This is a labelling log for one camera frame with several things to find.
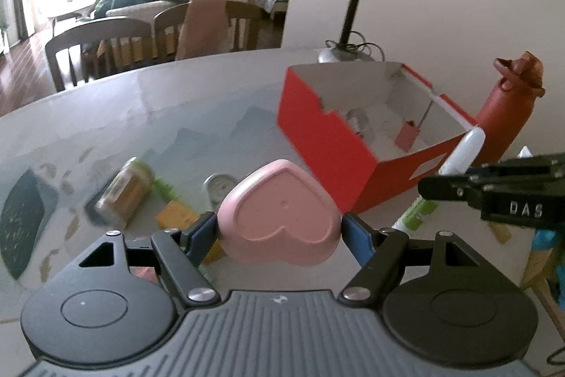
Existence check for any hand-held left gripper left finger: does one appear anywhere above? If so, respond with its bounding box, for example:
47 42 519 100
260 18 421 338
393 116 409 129
78 211 220 308

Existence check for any small yellow box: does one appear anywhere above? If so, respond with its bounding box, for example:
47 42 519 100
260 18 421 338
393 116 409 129
155 200 228 267

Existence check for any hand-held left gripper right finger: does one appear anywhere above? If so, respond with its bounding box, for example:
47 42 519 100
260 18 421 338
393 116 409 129
338 213 486 308

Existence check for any pink cloth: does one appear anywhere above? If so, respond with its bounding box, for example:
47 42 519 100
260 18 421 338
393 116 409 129
176 0 234 60

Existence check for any dark wooden chair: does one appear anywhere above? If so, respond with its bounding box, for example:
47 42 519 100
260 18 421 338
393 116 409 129
152 0 266 64
44 17 155 93

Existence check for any white coffee table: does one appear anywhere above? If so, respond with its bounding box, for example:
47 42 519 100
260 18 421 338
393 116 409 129
46 0 95 24

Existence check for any small blue toy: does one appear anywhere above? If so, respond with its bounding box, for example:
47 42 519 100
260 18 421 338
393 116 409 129
532 229 559 252

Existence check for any red cardboard box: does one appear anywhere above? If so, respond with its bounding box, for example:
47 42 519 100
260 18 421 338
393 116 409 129
277 61 486 214

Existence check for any red-brown water bottle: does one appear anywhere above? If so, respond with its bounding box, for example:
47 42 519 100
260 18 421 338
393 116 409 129
474 50 546 163

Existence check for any pink heart-shaped dish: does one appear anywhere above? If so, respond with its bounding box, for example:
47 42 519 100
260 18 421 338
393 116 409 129
218 159 343 267

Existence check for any pink clip with stick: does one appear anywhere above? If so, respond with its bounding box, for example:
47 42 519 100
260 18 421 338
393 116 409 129
395 94 435 152

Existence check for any white and green tube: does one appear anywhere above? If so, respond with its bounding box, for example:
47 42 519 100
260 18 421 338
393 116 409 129
392 127 486 233

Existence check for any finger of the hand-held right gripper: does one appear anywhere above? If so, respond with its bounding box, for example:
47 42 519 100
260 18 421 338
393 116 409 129
417 173 486 207
468 153 565 183

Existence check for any black lamp cable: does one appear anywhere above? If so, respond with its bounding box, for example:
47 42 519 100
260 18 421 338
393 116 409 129
349 30 387 62

